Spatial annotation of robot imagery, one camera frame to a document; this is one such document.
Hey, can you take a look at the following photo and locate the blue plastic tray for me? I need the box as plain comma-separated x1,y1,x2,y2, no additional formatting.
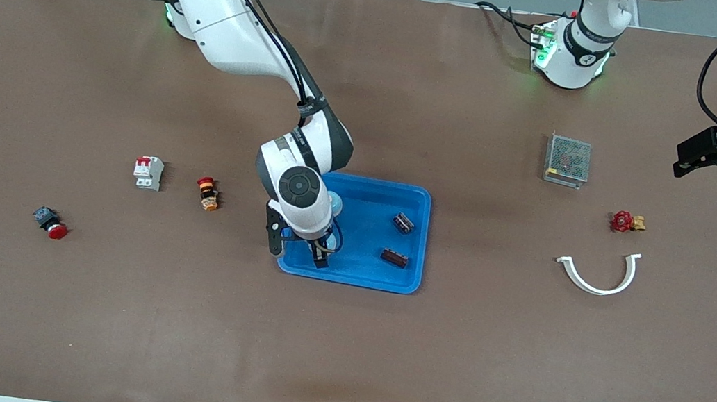
274,165,436,297

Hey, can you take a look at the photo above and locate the red orange emergency stop switch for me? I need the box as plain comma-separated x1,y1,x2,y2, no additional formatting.
192,174,224,214

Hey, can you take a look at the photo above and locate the small black electrolytic capacitor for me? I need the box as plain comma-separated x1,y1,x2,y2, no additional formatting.
392,210,419,236

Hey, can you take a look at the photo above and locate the red handle brass valve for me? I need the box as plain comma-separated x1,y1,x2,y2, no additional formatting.
609,209,649,237

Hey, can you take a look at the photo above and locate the white curved plastic clamp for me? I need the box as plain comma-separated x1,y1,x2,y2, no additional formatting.
552,242,643,301

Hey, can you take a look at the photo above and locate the white circuit breaker red switch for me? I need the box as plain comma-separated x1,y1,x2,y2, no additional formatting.
131,153,167,194

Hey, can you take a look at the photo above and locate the dark brown electrolytic capacitor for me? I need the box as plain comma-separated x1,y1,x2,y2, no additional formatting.
379,247,412,269

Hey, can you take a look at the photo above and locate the metal mesh power supply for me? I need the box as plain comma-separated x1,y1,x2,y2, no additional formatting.
541,131,595,191

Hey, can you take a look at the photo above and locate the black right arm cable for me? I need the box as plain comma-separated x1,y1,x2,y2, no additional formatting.
184,0,378,257

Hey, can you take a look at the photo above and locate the red mushroom push button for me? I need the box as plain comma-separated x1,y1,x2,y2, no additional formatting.
30,205,74,242

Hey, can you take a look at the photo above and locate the black cable at arm base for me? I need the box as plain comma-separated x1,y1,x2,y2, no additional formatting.
470,0,547,49

